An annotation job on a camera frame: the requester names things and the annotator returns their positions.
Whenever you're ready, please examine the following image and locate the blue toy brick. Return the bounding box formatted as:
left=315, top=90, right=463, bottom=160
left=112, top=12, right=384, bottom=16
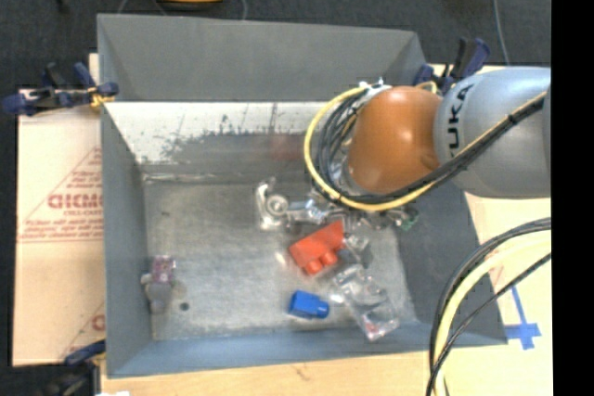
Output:
left=287, top=289, right=331, bottom=321

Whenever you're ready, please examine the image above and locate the red toy brick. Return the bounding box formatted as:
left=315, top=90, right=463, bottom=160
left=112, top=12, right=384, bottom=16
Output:
left=288, top=219, right=347, bottom=277

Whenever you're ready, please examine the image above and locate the purple and grey toy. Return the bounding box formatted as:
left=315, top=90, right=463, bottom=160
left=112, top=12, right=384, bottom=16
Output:
left=139, top=254, right=187, bottom=314

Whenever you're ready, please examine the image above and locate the clear plastic box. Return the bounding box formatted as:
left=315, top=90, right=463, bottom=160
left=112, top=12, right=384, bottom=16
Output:
left=329, top=264, right=402, bottom=343

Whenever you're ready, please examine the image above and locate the grey metal bin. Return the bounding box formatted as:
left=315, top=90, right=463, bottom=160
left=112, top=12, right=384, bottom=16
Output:
left=96, top=12, right=510, bottom=379

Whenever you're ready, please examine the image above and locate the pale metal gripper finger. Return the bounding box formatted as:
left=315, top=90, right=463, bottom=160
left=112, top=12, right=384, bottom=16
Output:
left=256, top=208, right=288, bottom=232
left=255, top=181, right=291, bottom=213

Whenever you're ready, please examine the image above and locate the brown cardboard board red print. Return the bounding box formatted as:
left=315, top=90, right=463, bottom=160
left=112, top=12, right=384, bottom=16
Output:
left=10, top=105, right=109, bottom=368

